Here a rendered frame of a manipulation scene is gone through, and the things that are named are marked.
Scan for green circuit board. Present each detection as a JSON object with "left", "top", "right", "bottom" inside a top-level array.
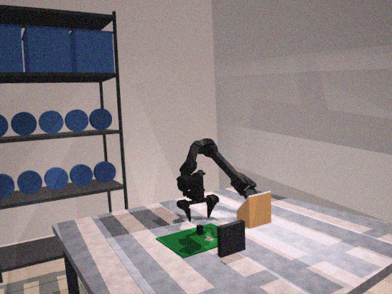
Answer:
[{"left": 156, "top": 223, "right": 218, "bottom": 258}]

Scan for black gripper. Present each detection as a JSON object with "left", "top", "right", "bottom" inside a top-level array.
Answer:
[{"left": 177, "top": 186, "right": 220, "bottom": 222}]

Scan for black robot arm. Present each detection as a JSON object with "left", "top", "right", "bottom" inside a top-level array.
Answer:
[{"left": 177, "top": 138, "right": 257, "bottom": 200}]

